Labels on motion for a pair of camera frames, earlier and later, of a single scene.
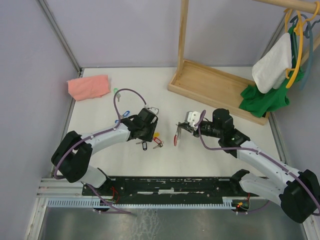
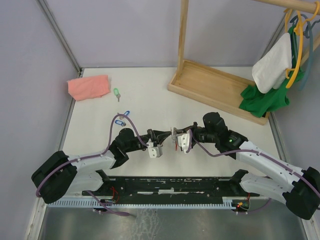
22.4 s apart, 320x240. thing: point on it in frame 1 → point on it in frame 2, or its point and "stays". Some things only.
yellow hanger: x=299 y=28 stays
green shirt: x=258 y=103 stays
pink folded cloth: x=88 y=87 stays
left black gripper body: x=148 y=131 → x=152 y=136
